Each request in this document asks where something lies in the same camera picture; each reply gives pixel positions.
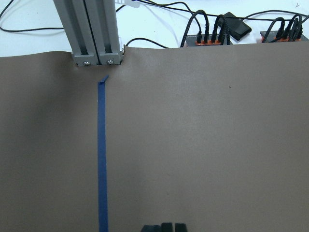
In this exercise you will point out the aluminium frame post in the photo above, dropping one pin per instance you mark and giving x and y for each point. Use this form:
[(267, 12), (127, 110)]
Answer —
[(91, 28)]

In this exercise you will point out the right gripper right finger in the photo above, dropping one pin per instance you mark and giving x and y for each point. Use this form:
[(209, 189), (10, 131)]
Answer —
[(180, 227)]

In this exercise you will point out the near USB hub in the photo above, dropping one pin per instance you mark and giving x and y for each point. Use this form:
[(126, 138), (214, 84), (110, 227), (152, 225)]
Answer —
[(191, 41)]

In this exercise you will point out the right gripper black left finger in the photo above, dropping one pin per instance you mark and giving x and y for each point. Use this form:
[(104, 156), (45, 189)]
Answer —
[(164, 227)]

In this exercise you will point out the black phone-like device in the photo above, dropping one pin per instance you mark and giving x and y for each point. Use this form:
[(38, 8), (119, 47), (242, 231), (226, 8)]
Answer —
[(238, 29)]

